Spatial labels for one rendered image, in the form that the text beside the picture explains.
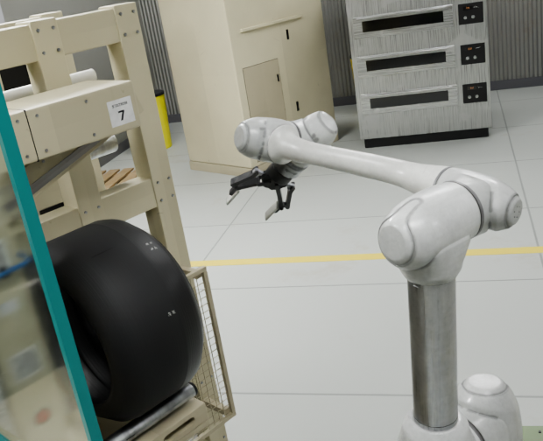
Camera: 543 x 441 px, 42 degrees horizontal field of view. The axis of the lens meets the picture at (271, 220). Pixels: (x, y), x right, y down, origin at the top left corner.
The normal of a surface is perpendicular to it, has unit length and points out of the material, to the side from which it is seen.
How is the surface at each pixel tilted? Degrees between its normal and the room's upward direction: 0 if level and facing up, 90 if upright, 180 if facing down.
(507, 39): 90
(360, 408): 0
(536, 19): 90
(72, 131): 90
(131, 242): 27
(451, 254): 99
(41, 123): 90
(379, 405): 0
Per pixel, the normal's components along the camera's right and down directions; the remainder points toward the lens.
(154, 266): 0.44, -0.52
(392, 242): -0.79, 0.23
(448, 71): -0.19, 0.37
